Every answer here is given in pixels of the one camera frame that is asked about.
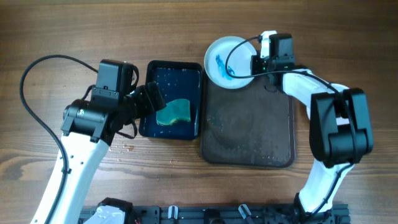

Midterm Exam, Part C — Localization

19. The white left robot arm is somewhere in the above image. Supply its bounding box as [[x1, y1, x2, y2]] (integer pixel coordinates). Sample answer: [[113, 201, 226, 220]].
[[32, 82, 165, 223]]

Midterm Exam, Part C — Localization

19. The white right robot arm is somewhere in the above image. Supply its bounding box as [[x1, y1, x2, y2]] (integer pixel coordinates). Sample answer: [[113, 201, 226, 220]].
[[250, 55, 374, 223]]

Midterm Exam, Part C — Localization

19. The black water tray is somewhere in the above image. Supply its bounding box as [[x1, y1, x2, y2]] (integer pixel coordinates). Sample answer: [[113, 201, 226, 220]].
[[139, 60, 203, 140]]

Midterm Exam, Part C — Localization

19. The white plate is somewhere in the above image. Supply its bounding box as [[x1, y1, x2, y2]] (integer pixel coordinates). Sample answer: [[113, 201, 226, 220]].
[[204, 36, 257, 89], [306, 106, 311, 120]]

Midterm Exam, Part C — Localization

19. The green yellow sponge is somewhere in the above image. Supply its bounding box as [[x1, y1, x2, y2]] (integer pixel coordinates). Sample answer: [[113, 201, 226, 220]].
[[156, 98, 191, 126]]

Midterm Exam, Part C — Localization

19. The brown serving tray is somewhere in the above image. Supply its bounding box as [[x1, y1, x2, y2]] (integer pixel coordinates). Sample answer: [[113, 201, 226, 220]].
[[200, 78, 296, 169]]

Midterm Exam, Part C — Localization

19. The white plate top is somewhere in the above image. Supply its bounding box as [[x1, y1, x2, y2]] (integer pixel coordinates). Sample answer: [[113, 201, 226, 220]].
[[204, 36, 257, 89]]

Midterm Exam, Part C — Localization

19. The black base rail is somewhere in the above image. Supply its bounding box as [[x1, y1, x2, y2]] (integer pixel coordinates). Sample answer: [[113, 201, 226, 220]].
[[80, 203, 351, 224]]

